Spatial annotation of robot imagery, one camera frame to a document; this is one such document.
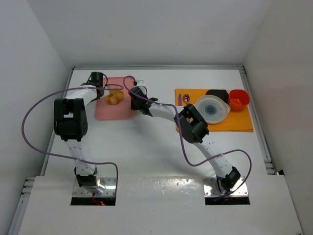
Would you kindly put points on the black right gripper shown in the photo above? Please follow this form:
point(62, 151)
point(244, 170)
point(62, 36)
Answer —
point(136, 91)

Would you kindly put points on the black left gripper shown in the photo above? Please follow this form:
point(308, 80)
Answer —
point(102, 88)

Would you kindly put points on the golden knotted bread roll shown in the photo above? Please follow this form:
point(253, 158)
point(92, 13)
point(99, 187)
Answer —
point(114, 97)

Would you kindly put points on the pink rectangular tray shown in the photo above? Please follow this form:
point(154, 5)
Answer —
point(120, 111)

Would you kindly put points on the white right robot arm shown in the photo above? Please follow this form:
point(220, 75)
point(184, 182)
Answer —
point(193, 129)

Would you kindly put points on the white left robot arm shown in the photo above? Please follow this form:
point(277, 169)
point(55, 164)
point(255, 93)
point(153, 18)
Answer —
point(71, 124)

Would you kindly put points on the iridescent table knife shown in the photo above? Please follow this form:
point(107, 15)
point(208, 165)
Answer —
point(180, 101)

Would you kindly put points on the iridescent spoon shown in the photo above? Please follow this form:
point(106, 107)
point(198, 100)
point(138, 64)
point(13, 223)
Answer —
point(186, 99)

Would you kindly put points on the white plate blue swirl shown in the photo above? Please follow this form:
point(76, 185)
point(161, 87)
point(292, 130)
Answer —
point(213, 109)

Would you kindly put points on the black coaster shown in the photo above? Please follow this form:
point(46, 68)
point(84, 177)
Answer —
point(222, 94)

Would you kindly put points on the orange cup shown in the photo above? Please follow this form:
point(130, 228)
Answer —
point(238, 100)

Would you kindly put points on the orange cloth placemat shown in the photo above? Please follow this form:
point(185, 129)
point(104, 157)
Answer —
point(235, 121)

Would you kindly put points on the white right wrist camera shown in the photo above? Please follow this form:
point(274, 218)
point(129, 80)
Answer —
point(140, 83)

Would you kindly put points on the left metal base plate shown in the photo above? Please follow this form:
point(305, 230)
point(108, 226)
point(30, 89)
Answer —
point(106, 189)

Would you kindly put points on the metal base plate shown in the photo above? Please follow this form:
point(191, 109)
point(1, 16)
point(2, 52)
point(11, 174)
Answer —
point(106, 189)
point(212, 189)

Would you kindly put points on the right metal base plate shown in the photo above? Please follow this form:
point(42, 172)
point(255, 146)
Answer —
point(212, 189)

